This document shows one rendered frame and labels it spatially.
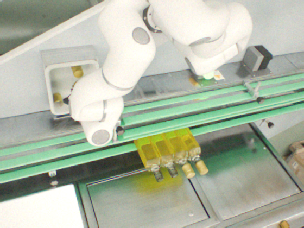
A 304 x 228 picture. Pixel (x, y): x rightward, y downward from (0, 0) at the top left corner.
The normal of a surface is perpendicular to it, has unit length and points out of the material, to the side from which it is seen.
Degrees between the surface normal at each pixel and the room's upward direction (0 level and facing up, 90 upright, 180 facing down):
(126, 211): 90
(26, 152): 90
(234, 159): 90
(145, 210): 90
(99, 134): 17
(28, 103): 0
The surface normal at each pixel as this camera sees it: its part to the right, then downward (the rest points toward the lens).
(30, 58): 0.37, 0.70
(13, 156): 0.12, -0.69
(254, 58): -0.92, 0.19
